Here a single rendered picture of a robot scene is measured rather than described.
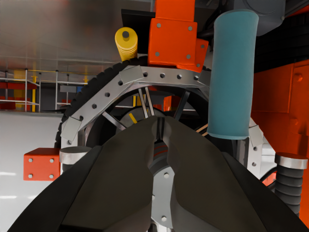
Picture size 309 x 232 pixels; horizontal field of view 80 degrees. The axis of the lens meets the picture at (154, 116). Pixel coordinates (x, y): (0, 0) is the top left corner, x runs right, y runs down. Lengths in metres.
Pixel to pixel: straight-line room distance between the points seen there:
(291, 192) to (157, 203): 0.22
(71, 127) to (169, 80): 0.28
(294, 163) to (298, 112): 0.35
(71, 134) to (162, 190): 0.27
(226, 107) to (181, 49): 0.20
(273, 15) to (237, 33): 0.32
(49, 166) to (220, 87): 0.45
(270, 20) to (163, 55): 0.38
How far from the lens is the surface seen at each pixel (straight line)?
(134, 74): 0.49
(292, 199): 0.38
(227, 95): 0.40
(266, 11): 0.72
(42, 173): 0.56
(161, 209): 0.39
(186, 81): 0.50
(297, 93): 0.71
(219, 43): 0.44
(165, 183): 0.37
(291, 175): 0.37
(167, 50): 0.50
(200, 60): 0.52
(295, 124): 0.70
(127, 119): 1.02
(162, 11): 0.53
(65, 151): 0.29
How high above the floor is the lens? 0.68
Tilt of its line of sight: 3 degrees up
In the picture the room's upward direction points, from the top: 177 degrees counter-clockwise
